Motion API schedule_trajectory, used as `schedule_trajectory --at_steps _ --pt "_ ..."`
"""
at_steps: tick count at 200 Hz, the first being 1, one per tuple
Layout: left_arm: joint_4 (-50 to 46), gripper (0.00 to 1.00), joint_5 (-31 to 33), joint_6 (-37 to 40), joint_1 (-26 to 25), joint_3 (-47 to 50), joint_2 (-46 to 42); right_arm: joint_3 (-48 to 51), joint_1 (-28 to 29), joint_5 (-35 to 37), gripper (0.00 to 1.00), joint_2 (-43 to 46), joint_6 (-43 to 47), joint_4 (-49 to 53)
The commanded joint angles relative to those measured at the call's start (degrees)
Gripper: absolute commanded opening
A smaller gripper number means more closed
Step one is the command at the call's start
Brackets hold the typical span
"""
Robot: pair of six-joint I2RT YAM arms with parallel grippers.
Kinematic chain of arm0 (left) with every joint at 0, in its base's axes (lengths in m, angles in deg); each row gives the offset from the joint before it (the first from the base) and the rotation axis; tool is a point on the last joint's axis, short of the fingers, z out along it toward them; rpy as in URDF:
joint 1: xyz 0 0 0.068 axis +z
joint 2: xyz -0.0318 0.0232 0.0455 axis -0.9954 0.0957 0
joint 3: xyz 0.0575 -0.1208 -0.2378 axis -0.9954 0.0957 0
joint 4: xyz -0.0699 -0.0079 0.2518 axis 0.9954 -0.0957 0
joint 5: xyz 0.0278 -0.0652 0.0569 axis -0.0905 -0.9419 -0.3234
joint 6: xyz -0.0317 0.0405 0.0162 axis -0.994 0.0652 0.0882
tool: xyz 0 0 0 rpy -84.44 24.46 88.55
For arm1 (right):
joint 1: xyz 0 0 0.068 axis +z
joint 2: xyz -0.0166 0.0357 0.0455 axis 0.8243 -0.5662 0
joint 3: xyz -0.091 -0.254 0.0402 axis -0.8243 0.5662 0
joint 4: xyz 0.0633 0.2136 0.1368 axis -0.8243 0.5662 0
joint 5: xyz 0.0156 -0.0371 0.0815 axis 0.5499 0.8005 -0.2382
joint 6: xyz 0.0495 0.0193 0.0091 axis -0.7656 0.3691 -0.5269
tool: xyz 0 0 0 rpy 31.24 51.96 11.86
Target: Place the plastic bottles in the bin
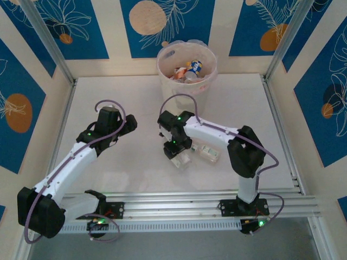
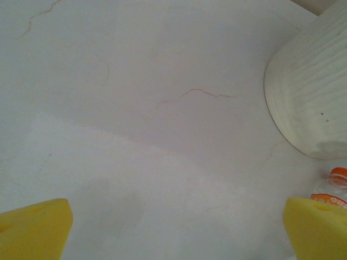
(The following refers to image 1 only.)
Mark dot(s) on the large clear plastic bottle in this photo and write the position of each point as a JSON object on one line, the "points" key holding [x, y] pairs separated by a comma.
{"points": [[187, 159]]}

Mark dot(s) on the blue yellow label bottle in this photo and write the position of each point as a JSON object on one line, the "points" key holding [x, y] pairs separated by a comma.
{"points": [[197, 67]]}

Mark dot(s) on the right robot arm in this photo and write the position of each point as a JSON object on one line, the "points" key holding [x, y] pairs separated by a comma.
{"points": [[208, 132]]}

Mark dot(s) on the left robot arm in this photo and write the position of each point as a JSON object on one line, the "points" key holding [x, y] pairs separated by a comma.
{"points": [[67, 165]]}

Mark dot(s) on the green white label bottle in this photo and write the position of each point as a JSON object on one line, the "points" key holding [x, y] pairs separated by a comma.
{"points": [[210, 154]]}

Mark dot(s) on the white plastic bucket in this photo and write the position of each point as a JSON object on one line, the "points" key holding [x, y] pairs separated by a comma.
{"points": [[202, 88]]}

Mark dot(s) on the black controller box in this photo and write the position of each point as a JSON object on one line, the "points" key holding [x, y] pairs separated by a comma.
{"points": [[250, 227], [95, 226]]}

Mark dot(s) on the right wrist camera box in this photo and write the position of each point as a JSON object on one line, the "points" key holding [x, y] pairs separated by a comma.
{"points": [[176, 161]]}

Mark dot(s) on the aluminium side rail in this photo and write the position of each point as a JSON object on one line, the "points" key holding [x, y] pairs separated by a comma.
{"points": [[282, 135], [65, 116]]}

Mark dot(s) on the aluminium front rail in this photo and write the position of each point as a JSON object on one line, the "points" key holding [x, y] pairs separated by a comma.
{"points": [[173, 205]]}

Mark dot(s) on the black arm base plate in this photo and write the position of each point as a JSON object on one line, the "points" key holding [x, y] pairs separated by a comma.
{"points": [[227, 207], [116, 210]]}

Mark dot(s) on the aluminium frame post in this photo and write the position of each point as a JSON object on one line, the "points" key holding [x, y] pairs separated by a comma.
{"points": [[288, 38], [24, 249], [46, 35], [317, 241]]}

